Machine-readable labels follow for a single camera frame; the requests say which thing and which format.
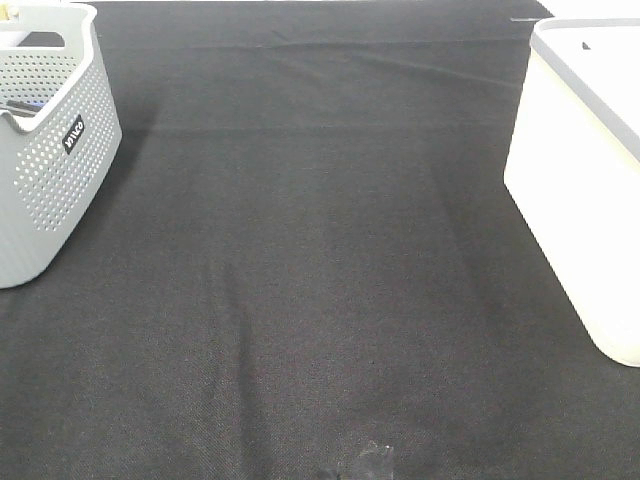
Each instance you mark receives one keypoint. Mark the black table cloth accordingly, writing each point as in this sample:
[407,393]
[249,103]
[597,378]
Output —
[304,248]

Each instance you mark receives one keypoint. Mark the clear tape patch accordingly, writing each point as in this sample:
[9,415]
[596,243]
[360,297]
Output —
[374,462]

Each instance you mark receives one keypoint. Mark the white basket with grey rim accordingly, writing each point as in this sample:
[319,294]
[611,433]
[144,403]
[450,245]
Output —
[573,169]

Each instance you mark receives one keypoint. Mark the grey perforated plastic basket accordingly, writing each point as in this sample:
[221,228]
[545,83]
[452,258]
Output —
[60,133]

